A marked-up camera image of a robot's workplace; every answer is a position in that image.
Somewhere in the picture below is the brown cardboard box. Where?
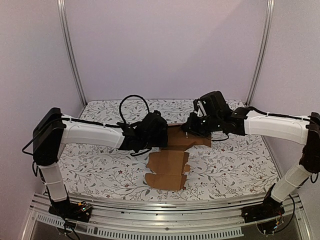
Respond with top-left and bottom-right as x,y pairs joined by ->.
145,125 -> 211,191

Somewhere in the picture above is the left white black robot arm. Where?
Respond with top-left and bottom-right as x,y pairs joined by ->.
21,107 -> 168,217

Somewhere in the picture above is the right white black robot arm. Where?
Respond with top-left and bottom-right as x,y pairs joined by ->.
182,91 -> 320,218

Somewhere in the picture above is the floral patterned table mat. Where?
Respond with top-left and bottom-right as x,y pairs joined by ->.
48,98 -> 286,201

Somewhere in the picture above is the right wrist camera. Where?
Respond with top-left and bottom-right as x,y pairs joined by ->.
193,99 -> 205,118

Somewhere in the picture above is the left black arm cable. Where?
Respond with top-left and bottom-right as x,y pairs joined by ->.
118,94 -> 151,125

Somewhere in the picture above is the aluminium front rail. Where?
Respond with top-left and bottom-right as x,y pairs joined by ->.
21,193 -> 313,240

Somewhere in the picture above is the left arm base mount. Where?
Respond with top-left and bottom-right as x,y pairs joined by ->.
48,199 -> 93,223

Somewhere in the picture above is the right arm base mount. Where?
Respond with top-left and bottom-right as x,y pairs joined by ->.
241,199 -> 285,235

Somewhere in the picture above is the right aluminium frame post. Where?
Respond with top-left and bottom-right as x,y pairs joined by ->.
245,0 -> 275,106

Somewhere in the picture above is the aluminium frame post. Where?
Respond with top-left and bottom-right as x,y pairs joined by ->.
56,0 -> 88,107
245,0 -> 275,106

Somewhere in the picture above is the left aluminium frame post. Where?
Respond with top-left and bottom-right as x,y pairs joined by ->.
56,0 -> 88,107

